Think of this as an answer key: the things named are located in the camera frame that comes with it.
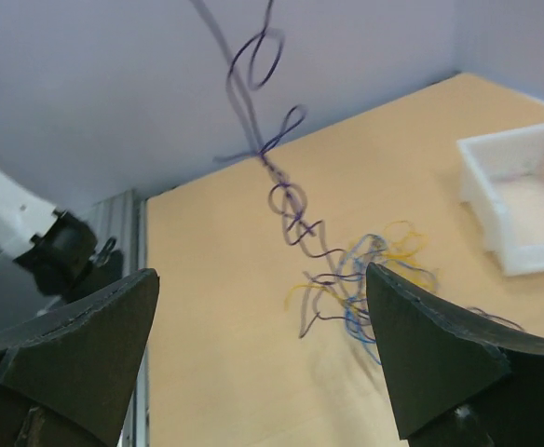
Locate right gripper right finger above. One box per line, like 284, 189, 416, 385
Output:
366, 264, 544, 446

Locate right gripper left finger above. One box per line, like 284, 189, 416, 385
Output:
0, 267, 160, 447

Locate thin wire bundle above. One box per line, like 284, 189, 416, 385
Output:
283, 221, 524, 358

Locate purple thin wire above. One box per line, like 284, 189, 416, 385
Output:
192, 0, 347, 339

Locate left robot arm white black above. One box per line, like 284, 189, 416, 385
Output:
0, 170, 124, 303

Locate white plastic bin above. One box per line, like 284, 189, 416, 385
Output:
457, 123, 544, 276

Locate aluminium frame rail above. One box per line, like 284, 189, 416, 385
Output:
87, 190, 157, 446

